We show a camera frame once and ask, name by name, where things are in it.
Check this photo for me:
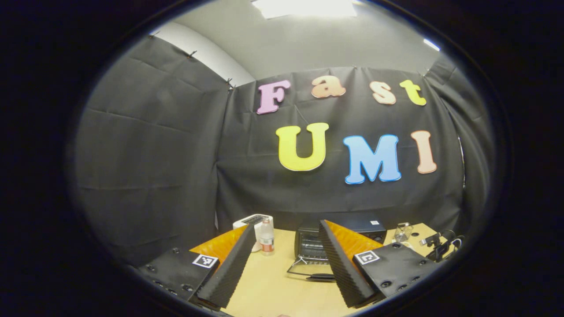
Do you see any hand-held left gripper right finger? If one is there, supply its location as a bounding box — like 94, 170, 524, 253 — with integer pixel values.
317, 219, 445, 309

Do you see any black backdrop cloth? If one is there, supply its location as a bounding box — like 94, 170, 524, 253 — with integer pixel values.
70, 35, 492, 265

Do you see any black electric oven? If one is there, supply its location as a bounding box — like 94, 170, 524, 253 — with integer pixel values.
286, 214, 388, 283

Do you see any large ceiling light panel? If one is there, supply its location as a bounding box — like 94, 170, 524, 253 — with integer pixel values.
251, 0, 358, 19

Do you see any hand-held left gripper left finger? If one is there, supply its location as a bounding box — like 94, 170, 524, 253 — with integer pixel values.
132, 223, 257, 310

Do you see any white toaster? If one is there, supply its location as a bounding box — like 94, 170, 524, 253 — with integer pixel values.
232, 214, 274, 253

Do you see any clear bottle with red label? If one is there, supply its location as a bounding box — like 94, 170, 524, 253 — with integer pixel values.
259, 218, 276, 256

